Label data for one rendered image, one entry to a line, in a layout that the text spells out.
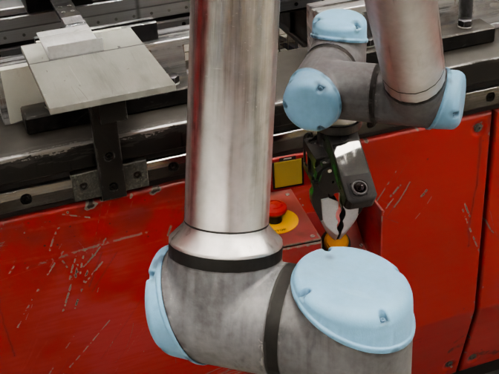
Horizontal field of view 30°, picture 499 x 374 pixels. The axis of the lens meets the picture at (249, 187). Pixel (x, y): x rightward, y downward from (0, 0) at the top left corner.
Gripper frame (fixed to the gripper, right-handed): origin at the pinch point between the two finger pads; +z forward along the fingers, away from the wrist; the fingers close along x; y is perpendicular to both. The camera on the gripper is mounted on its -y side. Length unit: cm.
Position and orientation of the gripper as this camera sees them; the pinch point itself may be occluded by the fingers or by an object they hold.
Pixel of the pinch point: (338, 234)
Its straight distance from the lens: 143.9
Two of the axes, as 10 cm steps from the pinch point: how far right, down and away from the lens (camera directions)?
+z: 0.3, 8.2, 5.7
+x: -9.7, 1.7, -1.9
